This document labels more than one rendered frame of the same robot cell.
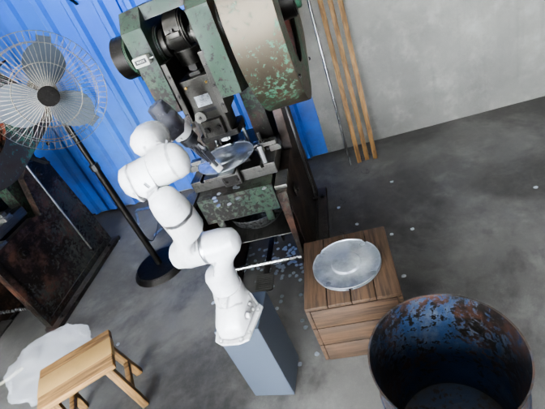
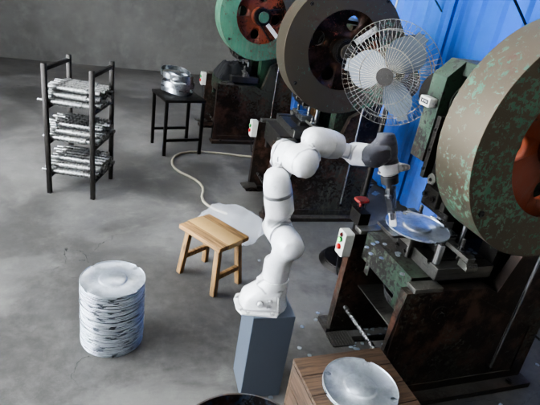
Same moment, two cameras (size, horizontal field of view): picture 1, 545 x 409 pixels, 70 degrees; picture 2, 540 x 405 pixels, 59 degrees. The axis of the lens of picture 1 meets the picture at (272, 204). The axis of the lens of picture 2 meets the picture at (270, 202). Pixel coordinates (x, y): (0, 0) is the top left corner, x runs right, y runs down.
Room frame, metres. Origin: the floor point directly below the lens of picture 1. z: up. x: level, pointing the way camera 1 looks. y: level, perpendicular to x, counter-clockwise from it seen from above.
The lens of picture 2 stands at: (0.01, -0.98, 1.70)
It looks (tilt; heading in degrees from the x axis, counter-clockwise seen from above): 25 degrees down; 51
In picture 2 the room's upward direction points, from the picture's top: 10 degrees clockwise
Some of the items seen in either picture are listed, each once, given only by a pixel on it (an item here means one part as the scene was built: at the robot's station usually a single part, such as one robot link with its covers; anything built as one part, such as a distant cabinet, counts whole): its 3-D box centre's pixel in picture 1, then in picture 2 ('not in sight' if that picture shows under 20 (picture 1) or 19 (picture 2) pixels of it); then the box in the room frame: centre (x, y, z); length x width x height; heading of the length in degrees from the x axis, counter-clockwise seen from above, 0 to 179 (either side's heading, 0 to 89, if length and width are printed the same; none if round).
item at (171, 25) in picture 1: (187, 50); not in sight; (1.89, 0.09, 1.27); 0.21 x 0.12 x 0.34; 163
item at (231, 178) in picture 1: (229, 174); (404, 239); (1.72, 0.14, 0.72); 0.25 x 0.14 x 0.14; 163
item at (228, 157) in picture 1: (225, 157); (417, 226); (1.77, 0.12, 0.78); 0.29 x 0.29 x 0.01
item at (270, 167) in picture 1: (238, 163); (433, 246); (1.89, 0.08, 0.68); 0.45 x 0.30 x 0.06; 73
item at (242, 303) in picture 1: (231, 307); (263, 290); (1.08, 0.29, 0.52); 0.22 x 0.19 x 0.14; 159
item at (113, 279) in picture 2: not in sight; (112, 278); (0.63, 0.83, 0.34); 0.29 x 0.29 x 0.01
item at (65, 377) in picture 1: (96, 387); (211, 254); (1.31, 1.09, 0.16); 0.34 x 0.24 x 0.34; 105
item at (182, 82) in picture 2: not in sight; (177, 108); (2.05, 3.20, 0.40); 0.45 x 0.40 x 0.79; 85
